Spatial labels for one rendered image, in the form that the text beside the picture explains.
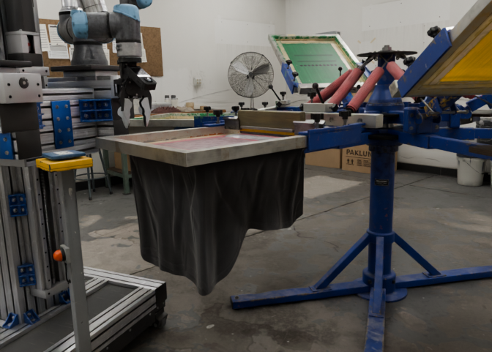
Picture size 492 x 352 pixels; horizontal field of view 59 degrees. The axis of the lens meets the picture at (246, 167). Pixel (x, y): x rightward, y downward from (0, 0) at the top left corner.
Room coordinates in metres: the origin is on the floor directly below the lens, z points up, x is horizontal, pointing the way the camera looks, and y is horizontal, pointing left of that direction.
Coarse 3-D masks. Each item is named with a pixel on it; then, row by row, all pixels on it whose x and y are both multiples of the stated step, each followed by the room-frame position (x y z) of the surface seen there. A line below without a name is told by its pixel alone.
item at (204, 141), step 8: (216, 136) 1.80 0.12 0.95; (264, 136) 1.76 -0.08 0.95; (272, 136) 1.75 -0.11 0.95; (160, 144) 1.58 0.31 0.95; (168, 144) 1.57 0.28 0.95; (176, 144) 1.56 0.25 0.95; (184, 144) 1.56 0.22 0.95; (192, 144) 1.55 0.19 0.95; (200, 144) 1.55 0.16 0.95; (208, 144) 1.54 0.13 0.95
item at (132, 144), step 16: (192, 128) 1.81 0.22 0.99; (208, 128) 1.84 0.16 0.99; (224, 128) 1.90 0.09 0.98; (96, 144) 1.55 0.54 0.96; (112, 144) 1.45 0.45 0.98; (128, 144) 1.36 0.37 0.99; (144, 144) 1.31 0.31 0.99; (240, 144) 1.25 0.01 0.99; (256, 144) 1.28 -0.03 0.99; (272, 144) 1.33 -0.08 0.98; (288, 144) 1.37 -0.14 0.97; (304, 144) 1.42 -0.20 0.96; (160, 160) 1.21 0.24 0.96; (176, 160) 1.15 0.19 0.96; (192, 160) 1.13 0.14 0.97; (208, 160) 1.16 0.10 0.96; (224, 160) 1.20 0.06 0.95
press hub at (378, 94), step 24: (384, 48) 2.27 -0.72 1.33; (384, 72) 2.25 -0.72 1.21; (384, 96) 2.22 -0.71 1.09; (384, 120) 2.19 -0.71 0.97; (384, 144) 2.19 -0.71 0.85; (384, 168) 2.23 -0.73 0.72; (384, 192) 2.23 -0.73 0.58; (384, 216) 2.23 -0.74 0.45; (384, 240) 2.21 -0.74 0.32; (384, 264) 2.23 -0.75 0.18
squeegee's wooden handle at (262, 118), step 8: (240, 112) 1.84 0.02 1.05; (248, 112) 1.80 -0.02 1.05; (256, 112) 1.76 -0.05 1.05; (264, 112) 1.72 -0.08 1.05; (272, 112) 1.69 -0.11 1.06; (280, 112) 1.66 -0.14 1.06; (288, 112) 1.63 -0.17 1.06; (296, 112) 1.60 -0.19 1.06; (304, 112) 1.60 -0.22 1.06; (240, 120) 1.84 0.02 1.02; (248, 120) 1.80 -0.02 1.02; (256, 120) 1.76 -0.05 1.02; (264, 120) 1.72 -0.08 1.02; (272, 120) 1.69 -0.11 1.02; (280, 120) 1.66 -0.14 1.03; (288, 120) 1.62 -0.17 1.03; (296, 120) 1.60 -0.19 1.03; (304, 120) 1.59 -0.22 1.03; (280, 128) 1.66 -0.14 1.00; (288, 128) 1.63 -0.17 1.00
